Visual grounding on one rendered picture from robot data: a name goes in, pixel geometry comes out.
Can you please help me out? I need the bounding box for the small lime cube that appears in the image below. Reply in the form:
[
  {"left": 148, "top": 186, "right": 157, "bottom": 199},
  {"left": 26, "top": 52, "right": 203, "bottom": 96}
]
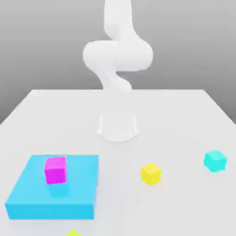
[{"left": 66, "top": 229, "right": 82, "bottom": 236}]

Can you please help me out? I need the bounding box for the small yellow cube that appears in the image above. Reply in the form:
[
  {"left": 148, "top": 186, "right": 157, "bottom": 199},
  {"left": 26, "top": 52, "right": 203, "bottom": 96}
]
[{"left": 141, "top": 162, "right": 162, "bottom": 186}]

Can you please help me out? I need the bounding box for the small magenta cube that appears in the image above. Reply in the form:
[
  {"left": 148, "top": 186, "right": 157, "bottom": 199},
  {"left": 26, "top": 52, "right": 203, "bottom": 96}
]
[{"left": 44, "top": 156, "right": 67, "bottom": 185}]

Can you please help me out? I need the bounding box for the small cyan cube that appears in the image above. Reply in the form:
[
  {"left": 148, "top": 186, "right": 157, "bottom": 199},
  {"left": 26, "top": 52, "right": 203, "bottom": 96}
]
[{"left": 203, "top": 149, "right": 228, "bottom": 173}]

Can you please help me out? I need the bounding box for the large blue box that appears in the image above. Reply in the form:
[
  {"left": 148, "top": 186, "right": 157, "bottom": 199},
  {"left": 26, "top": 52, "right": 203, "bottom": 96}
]
[{"left": 5, "top": 154, "right": 100, "bottom": 220}]

